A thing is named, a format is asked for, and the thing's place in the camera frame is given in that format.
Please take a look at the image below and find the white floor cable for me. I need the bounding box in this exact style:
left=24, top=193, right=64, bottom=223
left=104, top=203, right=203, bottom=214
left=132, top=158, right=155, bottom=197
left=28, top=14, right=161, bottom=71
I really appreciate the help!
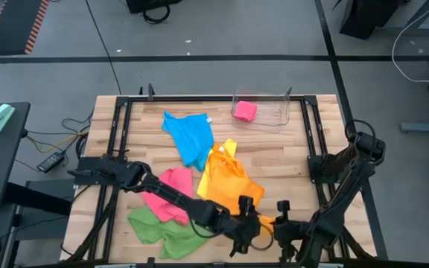
left=391, top=0, right=429, bottom=83

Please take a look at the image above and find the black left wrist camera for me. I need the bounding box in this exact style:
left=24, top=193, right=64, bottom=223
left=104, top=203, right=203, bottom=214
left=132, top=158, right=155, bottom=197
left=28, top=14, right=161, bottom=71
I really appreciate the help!
left=238, top=195, right=255, bottom=216

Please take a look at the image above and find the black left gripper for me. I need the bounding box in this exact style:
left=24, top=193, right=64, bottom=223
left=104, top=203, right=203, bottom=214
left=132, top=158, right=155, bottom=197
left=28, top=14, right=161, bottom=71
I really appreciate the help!
left=221, top=211, right=263, bottom=258

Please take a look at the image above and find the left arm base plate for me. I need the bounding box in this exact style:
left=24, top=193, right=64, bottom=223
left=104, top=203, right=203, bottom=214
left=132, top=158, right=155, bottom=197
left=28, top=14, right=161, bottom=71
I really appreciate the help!
left=67, top=156, right=128, bottom=186

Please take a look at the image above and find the grey metal desk frame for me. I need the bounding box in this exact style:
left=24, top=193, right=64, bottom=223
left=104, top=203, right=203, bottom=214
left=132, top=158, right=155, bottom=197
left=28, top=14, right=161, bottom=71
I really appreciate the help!
left=0, top=178, right=74, bottom=268

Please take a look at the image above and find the yellow microfiber towel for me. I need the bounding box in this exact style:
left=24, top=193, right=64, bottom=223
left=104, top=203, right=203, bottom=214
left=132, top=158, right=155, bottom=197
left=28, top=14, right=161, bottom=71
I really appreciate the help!
left=196, top=138, right=238, bottom=200

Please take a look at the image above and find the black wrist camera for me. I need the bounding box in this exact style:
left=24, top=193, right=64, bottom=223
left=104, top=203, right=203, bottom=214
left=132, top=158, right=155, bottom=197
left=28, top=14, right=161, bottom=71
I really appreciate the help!
left=276, top=200, right=292, bottom=220
left=238, top=195, right=255, bottom=216

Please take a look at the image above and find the blue microfiber towel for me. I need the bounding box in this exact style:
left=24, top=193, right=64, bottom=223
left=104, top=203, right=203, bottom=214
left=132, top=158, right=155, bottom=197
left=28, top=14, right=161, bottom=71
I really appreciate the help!
left=161, top=110, right=215, bottom=172

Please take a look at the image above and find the clear plastic bin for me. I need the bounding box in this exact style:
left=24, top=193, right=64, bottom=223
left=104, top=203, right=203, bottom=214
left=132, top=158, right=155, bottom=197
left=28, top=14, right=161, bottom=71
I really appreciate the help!
left=229, top=87, right=291, bottom=135

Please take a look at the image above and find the black cabinet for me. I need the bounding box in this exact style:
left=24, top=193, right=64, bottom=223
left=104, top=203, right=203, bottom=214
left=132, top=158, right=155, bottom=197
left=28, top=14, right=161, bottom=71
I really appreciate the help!
left=339, top=0, right=401, bottom=40

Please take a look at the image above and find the black equipment base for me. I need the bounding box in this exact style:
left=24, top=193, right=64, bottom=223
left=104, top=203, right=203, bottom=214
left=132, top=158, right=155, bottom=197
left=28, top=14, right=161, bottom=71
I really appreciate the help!
left=125, top=0, right=182, bottom=14

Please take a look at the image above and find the yellow floor cable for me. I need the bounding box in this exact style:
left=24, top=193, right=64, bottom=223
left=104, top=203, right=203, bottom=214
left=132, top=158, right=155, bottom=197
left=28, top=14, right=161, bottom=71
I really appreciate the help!
left=25, top=130, right=89, bottom=154

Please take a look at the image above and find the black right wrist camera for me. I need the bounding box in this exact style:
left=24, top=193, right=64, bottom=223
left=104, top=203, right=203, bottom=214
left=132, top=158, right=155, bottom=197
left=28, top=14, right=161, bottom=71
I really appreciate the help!
left=276, top=200, right=292, bottom=220

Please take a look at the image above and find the black coiled cable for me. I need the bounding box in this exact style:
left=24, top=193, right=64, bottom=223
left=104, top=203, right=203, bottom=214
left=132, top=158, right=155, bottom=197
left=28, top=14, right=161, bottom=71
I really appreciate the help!
left=142, top=4, right=171, bottom=25

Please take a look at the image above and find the black power adapter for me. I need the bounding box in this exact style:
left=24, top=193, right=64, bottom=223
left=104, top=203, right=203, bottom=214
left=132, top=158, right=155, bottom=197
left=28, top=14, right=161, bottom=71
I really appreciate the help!
left=36, top=151, right=66, bottom=174

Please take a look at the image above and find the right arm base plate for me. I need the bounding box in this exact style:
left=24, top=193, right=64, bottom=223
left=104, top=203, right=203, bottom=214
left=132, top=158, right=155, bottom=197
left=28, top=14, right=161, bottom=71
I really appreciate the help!
left=308, top=154, right=376, bottom=184

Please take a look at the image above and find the long black floor cable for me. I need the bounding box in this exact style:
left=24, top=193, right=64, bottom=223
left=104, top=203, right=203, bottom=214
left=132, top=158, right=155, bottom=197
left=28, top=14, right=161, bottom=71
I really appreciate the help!
left=83, top=0, right=123, bottom=96

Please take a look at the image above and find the green microfiber towel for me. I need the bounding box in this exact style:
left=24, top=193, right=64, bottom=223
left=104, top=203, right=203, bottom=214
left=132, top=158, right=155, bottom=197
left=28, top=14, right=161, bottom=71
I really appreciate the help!
left=127, top=206, right=215, bottom=261

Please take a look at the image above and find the black side table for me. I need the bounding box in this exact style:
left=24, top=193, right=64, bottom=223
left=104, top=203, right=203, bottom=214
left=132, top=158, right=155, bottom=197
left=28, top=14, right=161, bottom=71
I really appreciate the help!
left=0, top=101, right=32, bottom=212

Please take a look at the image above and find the pink microfiber towel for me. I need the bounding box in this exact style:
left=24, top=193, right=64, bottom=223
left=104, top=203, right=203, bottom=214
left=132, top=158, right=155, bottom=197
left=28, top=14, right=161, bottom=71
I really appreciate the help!
left=232, top=100, right=259, bottom=123
left=142, top=167, right=194, bottom=226

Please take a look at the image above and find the black orange-striped floor mat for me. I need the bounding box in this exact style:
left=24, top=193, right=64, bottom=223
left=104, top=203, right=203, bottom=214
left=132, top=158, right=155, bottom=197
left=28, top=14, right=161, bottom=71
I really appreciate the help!
left=0, top=0, right=51, bottom=57

